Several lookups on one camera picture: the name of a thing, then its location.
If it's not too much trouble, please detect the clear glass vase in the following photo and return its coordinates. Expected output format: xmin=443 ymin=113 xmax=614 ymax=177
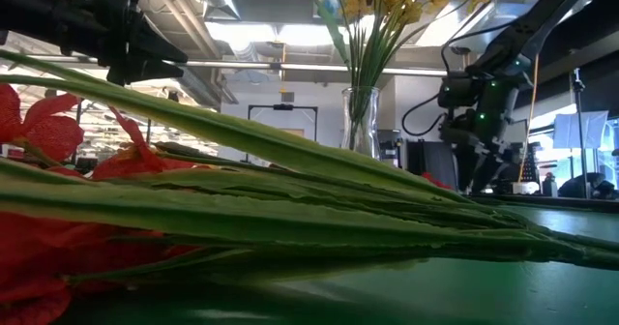
xmin=340 ymin=86 xmax=382 ymax=161

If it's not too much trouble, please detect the person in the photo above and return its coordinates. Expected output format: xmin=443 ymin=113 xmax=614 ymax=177
xmin=558 ymin=171 xmax=618 ymax=199

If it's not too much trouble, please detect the green table mat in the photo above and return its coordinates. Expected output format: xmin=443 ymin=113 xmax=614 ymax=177
xmin=47 ymin=203 xmax=619 ymax=325

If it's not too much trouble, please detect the yellow artificial flower bunch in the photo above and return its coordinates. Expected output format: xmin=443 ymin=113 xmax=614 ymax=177
xmin=333 ymin=0 xmax=492 ymax=157

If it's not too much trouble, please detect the white diffuser sheet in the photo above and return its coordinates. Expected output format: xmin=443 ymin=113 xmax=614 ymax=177
xmin=553 ymin=110 xmax=609 ymax=150

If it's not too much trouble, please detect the dark grey cabinet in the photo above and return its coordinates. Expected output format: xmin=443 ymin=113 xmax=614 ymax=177
xmin=377 ymin=129 xmax=403 ymax=162

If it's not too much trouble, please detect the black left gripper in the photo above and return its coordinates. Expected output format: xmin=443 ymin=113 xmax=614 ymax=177
xmin=47 ymin=0 xmax=189 ymax=87

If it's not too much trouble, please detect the black light stand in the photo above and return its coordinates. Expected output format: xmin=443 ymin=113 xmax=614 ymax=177
xmin=570 ymin=67 xmax=589 ymax=199

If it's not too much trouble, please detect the long ceiling light strip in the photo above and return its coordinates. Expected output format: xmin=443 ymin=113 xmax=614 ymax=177
xmin=26 ymin=53 xmax=449 ymax=78

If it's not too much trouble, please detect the black cabinet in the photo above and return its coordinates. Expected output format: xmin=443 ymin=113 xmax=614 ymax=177
xmin=405 ymin=138 xmax=458 ymax=191

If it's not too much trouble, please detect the yellow hanging cable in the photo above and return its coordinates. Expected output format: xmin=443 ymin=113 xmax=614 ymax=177
xmin=517 ymin=53 xmax=541 ymax=184

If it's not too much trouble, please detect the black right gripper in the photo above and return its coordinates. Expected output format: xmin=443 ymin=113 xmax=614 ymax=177
xmin=438 ymin=71 xmax=521 ymax=194

